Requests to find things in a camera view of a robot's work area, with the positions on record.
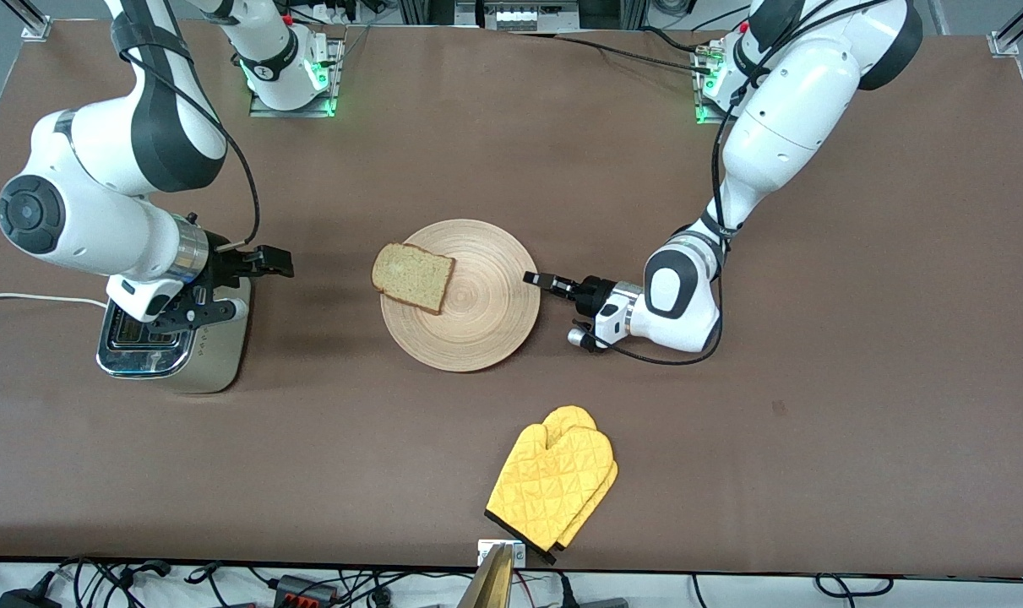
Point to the black power adapter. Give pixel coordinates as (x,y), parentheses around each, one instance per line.
(25,601)

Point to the aluminium frame corner post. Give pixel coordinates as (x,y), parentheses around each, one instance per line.
(38,29)
(1005,44)

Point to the round wooden plate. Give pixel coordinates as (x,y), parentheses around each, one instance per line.
(477,321)

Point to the silver two-slot toaster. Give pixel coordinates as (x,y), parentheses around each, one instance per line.
(215,355)

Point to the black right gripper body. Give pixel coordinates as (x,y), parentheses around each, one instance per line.
(225,267)

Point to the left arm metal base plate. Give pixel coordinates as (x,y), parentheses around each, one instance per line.
(710,120)

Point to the black plug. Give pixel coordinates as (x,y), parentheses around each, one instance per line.
(600,604)

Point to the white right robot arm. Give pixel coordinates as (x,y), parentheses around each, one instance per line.
(97,219)

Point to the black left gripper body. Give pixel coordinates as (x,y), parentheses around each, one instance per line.
(596,295)

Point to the white power strip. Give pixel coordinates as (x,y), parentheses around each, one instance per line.
(528,17)

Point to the yellow quilted oven mitt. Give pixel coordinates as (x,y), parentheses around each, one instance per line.
(553,490)
(570,415)

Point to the brown bread slice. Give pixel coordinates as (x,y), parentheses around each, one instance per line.
(414,274)

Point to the red black connector block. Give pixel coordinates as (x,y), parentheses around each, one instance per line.
(304,589)

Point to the brass coloured bar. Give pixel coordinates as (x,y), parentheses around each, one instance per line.
(490,587)

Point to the small metal clamp bracket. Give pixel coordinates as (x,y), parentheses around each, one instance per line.
(519,553)

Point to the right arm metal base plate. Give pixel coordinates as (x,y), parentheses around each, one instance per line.
(335,63)

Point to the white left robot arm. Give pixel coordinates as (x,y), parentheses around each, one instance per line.
(781,127)

